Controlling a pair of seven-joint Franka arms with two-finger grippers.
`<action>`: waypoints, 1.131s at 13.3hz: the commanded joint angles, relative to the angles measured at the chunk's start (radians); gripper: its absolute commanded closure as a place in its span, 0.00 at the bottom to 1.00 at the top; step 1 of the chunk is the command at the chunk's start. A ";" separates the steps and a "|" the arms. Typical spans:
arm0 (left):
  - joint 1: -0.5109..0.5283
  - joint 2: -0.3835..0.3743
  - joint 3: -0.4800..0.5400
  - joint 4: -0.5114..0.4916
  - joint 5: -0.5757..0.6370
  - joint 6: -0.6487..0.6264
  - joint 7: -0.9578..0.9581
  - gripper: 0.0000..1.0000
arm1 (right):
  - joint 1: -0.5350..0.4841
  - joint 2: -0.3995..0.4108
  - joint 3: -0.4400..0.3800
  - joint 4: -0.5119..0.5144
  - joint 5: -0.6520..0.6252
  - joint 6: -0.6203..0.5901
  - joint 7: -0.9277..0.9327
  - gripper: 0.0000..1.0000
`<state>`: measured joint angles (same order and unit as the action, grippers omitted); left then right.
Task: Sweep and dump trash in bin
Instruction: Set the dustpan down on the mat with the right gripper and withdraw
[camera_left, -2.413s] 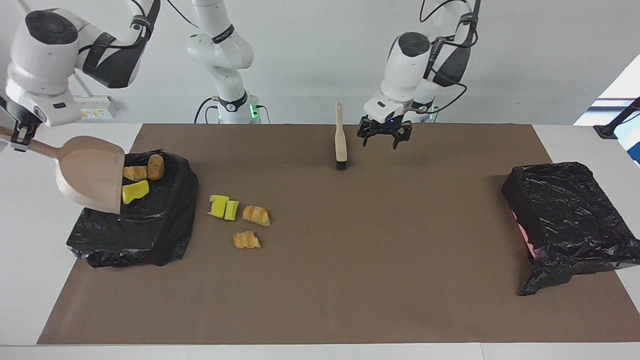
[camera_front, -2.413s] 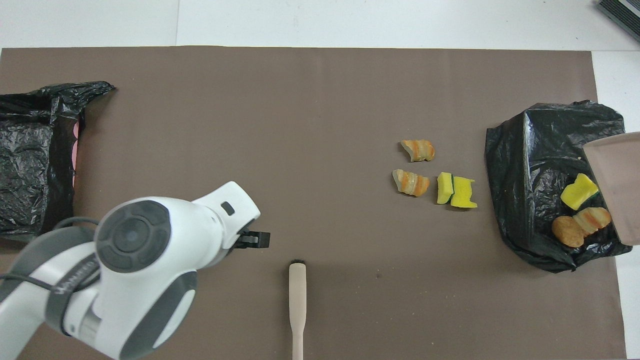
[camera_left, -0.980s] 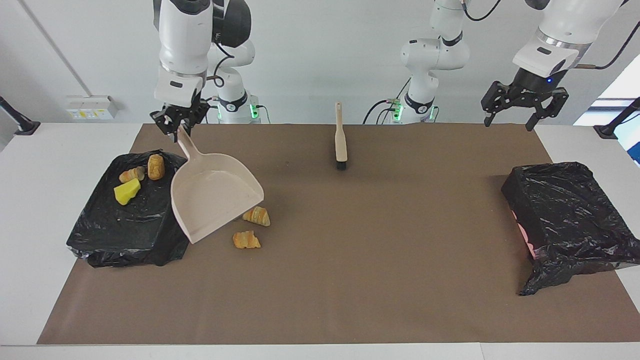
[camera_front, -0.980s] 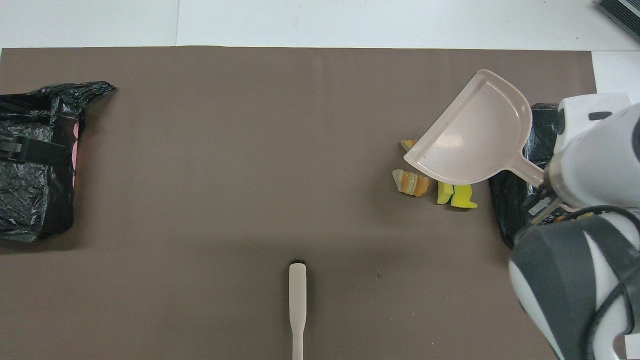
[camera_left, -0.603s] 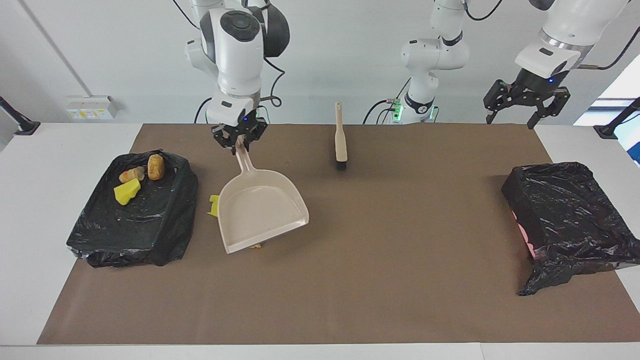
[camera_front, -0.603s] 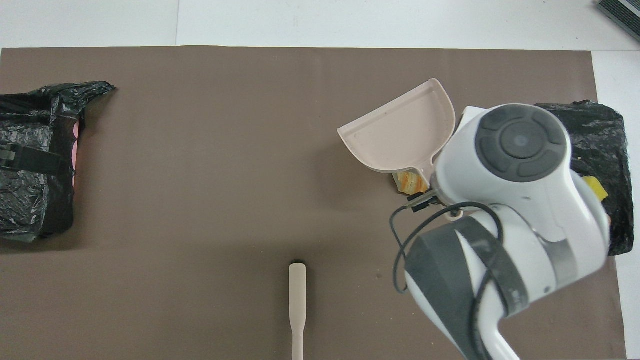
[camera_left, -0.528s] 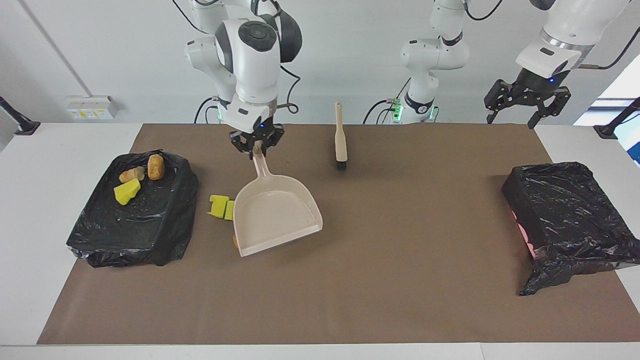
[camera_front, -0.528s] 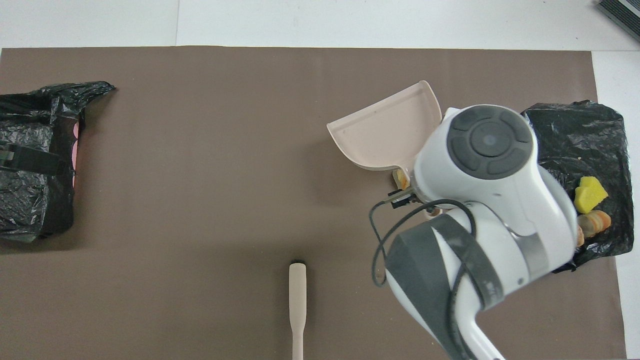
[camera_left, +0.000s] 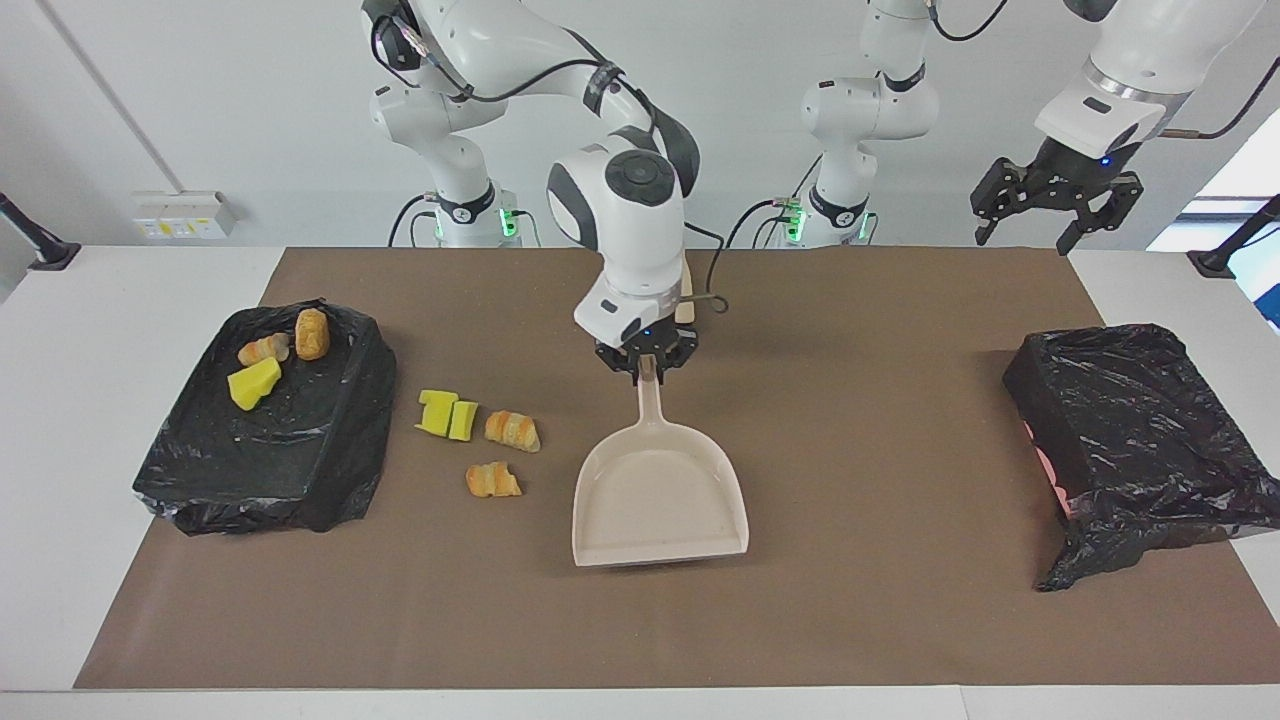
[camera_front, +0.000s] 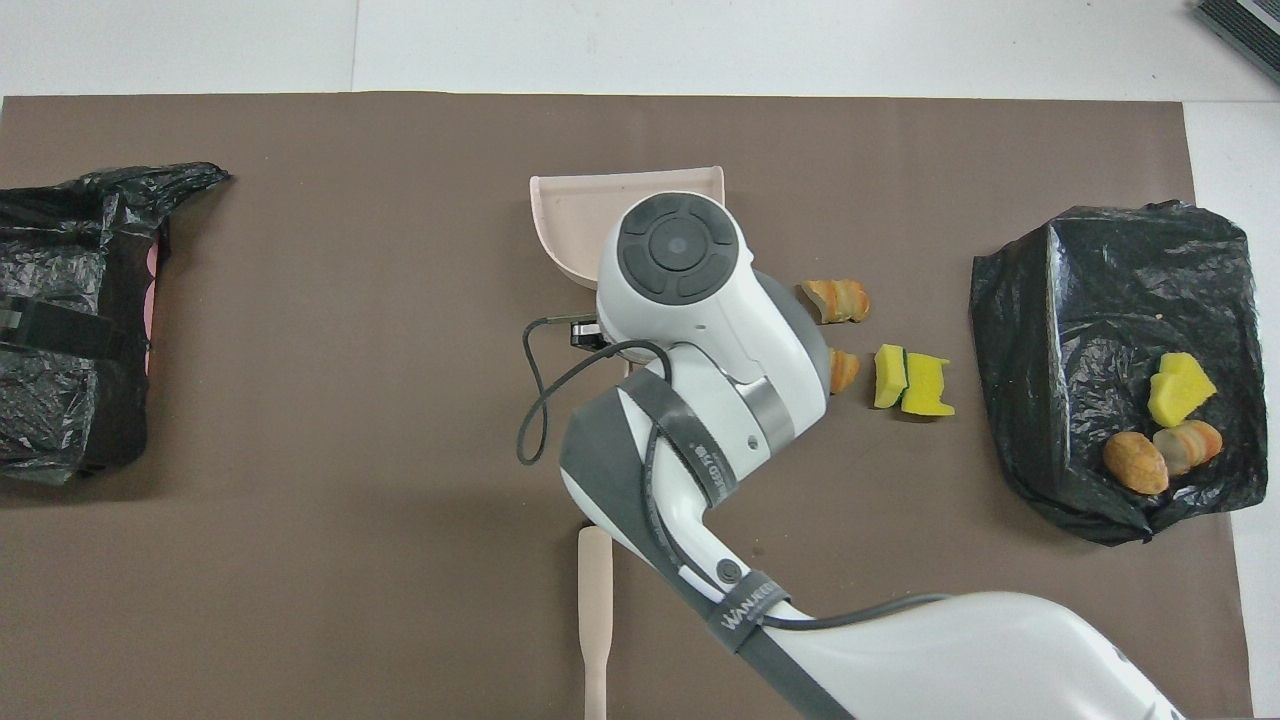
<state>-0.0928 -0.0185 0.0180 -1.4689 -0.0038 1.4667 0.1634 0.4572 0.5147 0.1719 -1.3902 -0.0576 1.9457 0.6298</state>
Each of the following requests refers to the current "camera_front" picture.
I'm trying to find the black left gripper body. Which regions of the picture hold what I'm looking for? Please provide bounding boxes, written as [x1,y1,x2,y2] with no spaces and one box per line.
[0,295,39,348]

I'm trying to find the beige plastic dustpan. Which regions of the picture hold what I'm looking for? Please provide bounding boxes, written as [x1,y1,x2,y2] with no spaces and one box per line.
[529,166,726,381]

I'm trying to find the beige hand brush black bristles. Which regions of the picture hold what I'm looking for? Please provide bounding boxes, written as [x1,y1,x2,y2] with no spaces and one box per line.
[577,525,614,720]

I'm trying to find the yellow sponge piece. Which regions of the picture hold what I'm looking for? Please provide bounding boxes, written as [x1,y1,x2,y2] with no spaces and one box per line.
[901,352,956,418]
[873,344,910,410]

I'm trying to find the brown bread roll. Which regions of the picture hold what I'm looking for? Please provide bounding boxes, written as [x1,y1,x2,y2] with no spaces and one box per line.
[1103,431,1170,496]

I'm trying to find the large yellow sponge chunk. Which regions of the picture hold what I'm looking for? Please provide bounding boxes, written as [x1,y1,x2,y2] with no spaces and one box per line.
[1147,352,1219,429]

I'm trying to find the orange striped bread piece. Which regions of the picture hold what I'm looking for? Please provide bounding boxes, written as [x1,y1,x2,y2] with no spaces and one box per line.
[1152,420,1224,477]

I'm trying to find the black bag lined pink bin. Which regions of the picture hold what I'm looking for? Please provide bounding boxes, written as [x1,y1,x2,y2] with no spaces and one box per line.
[0,162,232,486]

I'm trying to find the brown table mat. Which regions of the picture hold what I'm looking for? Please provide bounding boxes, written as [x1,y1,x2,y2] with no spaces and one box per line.
[0,92,1254,720]

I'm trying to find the dark grey ribbed object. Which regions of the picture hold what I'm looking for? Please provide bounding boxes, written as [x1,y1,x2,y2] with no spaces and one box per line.
[1192,0,1280,86]

